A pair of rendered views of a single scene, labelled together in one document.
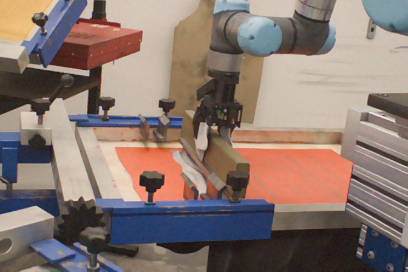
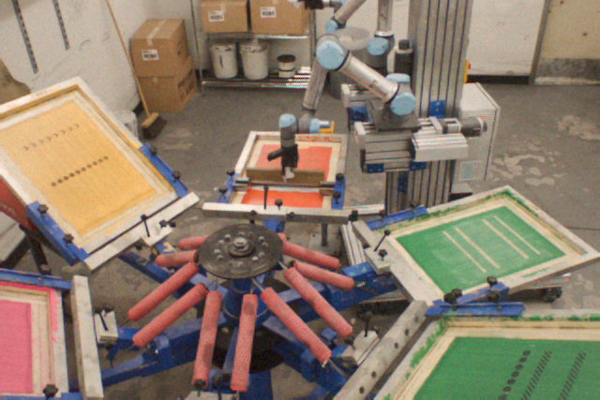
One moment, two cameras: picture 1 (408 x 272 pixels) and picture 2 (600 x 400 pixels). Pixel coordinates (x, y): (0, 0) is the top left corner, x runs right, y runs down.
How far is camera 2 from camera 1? 2.44 m
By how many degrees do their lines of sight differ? 60
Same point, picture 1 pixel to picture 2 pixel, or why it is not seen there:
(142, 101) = not seen: outside the picture
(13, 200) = not seen: hidden behind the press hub
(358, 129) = (366, 139)
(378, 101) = (382, 129)
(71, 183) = (332, 213)
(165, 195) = (305, 200)
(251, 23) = (315, 124)
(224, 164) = (311, 176)
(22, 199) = not seen: hidden behind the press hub
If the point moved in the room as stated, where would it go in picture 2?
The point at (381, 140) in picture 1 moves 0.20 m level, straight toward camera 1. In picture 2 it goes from (376, 139) to (410, 151)
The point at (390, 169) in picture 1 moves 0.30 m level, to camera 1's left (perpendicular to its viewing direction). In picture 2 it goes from (382, 144) to (360, 173)
